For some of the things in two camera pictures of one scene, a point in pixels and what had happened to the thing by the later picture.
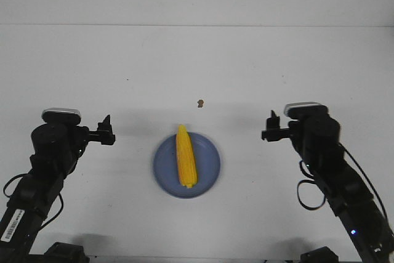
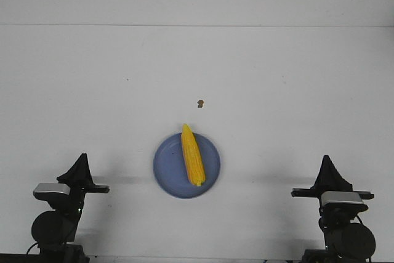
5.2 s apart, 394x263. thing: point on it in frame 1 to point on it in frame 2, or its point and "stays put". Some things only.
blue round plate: (167, 170) stays put
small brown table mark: (201, 102) stays put
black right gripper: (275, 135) to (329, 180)
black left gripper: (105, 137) to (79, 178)
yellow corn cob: (186, 157) to (193, 157)
